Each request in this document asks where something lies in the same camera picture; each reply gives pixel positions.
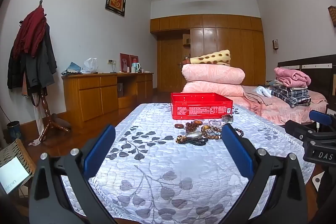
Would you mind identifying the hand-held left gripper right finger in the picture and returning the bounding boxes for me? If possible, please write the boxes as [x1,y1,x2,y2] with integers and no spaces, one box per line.
[222,123,307,224]

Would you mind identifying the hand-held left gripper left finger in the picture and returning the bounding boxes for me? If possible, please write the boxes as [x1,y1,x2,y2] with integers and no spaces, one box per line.
[29,124,116,224]

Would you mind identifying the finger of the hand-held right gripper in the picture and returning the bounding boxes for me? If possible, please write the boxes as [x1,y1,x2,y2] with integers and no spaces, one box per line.
[285,120,318,141]
[309,109,336,127]

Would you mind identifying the tiger eye bead bracelet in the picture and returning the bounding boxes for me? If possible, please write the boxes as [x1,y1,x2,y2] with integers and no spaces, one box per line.
[201,126,222,140]

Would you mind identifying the black bead necklace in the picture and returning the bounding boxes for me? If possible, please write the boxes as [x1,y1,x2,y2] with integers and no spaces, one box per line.
[185,137,209,146]

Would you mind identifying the reddish brown bead bracelet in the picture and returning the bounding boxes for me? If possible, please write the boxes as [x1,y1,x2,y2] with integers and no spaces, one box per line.
[185,121,204,133]

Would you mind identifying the red plastic tray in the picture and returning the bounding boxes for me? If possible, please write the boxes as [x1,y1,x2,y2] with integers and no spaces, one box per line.
[170,92,234,120]

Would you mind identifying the bed with pink sheet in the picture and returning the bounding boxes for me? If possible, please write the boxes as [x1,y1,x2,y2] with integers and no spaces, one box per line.
[231,85,328,125]

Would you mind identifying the plaid folded clothes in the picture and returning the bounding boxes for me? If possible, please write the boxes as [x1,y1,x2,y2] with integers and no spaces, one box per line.
[271,86,312,108]

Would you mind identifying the pink folded blanket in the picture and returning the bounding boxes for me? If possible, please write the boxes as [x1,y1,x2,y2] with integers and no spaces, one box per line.
[274,67,311,88]

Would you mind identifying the white cloth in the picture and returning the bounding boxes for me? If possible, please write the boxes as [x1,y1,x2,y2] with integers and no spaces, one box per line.
[253,86,272,97]

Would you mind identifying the wooden sideboard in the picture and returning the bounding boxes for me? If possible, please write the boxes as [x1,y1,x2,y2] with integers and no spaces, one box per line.
[62,72,154,122]

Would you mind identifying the wooden coat rack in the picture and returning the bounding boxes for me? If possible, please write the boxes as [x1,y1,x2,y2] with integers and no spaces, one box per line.
[31,0,71,146]

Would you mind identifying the thick pink folded quilt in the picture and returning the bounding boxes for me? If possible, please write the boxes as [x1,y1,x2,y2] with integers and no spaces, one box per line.
[182,64,246,85]
[182,81,244,98]

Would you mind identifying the grey leaf print quilt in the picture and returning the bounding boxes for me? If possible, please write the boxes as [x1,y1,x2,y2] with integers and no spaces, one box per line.
[61,103,315,224]

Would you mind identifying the woven patterned chair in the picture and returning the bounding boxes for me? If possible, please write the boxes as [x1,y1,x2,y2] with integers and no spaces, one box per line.
[0,139,37,182]

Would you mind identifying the dark blue bin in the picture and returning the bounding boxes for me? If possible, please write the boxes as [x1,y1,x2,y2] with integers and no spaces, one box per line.
[7,121,23,144]

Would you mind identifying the white box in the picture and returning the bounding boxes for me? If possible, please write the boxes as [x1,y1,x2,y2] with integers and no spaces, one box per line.
[0,156,30,194]

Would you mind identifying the white plastic bag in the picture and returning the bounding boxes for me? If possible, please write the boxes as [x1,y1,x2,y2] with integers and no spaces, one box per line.
[81,57,99,74]

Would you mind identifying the blue cloth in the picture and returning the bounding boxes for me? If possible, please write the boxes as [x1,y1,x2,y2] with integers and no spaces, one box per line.
[62,62,82,75]

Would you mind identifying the spotted yellow pillow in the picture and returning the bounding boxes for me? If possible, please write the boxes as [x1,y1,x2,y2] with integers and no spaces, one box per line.
[189,49,231,66]

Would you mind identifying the dark jackets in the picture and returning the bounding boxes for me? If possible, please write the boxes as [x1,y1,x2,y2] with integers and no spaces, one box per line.
[7,25,58,90]

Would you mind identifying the wooden wardrobe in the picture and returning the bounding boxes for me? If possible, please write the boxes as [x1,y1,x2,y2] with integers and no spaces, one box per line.
[150,14,266,93]

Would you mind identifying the red scarf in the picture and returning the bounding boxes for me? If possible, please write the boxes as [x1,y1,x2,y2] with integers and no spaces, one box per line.
[13,7,47,59]

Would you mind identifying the wooden wall frame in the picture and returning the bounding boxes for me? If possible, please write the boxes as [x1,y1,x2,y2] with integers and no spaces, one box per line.
[328,5,336,28]

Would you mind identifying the framed wall picture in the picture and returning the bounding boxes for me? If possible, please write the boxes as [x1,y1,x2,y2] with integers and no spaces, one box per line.
[105,0,127,17]

